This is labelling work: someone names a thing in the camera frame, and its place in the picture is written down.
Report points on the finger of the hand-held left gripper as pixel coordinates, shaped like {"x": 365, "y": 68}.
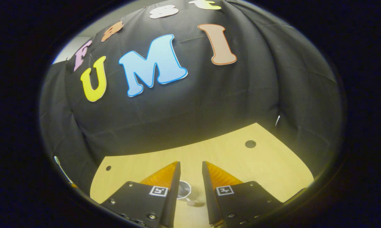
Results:
{"x": 74, "y": 186}

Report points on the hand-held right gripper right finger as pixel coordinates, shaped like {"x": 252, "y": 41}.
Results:
{"x": 209, "y": 196}

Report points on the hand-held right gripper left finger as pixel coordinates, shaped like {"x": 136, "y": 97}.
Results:
{"x": 173, "y": 196}

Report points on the white toothbrush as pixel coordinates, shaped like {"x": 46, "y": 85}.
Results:
{"x": 60, "y": 165}

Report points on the wooden desktop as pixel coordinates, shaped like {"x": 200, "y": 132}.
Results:
{"x": 241, "y": 164}

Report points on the black backdrop cloth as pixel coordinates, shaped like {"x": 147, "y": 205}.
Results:
{"x": 209, "y": 110}

